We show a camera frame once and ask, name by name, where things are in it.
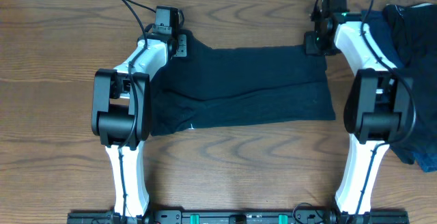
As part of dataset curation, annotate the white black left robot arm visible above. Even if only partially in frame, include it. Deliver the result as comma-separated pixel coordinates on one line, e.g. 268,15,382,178
84,33,187,223

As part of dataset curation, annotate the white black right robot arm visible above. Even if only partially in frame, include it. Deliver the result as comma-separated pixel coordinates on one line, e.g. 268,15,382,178
305,10,412,223

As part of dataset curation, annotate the black garment pile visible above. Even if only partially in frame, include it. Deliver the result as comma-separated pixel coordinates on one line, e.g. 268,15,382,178
382,3,436,173

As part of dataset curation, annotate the navy blue garment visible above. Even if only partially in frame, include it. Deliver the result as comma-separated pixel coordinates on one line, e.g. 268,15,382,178
366,11,404,68

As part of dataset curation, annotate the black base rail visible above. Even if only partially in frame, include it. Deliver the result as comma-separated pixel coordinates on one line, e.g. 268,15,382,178
67,210,410,224

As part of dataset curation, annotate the black nike t-shirt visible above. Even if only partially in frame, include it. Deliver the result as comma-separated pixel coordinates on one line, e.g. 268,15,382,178
151,30,335,136

